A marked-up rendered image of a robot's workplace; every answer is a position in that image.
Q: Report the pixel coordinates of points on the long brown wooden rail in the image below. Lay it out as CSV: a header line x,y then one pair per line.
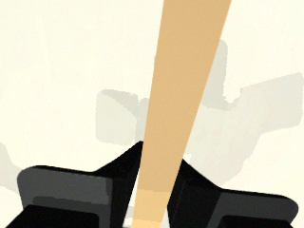
x,y
189,36

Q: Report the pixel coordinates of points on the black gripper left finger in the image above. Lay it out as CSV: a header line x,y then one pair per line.
x,y
105,191

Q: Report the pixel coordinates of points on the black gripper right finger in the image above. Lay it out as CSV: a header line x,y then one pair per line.
x,y
196,202

